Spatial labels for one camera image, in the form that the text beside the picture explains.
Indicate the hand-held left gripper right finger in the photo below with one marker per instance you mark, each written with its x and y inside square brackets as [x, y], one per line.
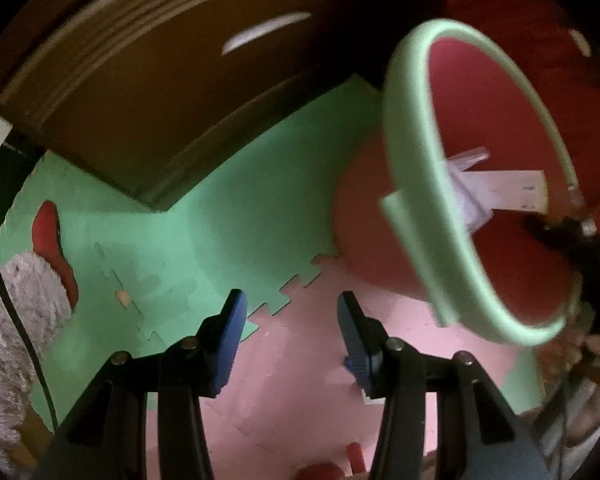
[357, 350]

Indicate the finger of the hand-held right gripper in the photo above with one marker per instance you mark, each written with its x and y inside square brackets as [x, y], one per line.
[550, 232]

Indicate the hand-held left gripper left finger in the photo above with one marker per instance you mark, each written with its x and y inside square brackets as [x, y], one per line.
[230, 345]

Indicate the white paper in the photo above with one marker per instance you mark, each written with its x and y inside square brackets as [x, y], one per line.
[467, 200]

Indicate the red bin with green rim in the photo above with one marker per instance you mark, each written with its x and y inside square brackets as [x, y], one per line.
[480, 110]

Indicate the pink foam mat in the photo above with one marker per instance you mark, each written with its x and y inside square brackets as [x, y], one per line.
[290, 360]

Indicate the green foam mat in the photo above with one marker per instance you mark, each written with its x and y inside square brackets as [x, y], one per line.
[240, 220]

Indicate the red bedsheet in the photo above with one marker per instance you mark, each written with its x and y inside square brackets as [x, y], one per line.
[530, 35]

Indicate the red cloth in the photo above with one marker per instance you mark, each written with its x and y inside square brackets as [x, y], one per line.
[50, 240]

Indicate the grey fluffy rug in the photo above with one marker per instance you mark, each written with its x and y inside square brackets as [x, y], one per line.
[15, 340]

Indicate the brown wooden nightstand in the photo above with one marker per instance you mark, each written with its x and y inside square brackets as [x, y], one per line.
[180, 110]

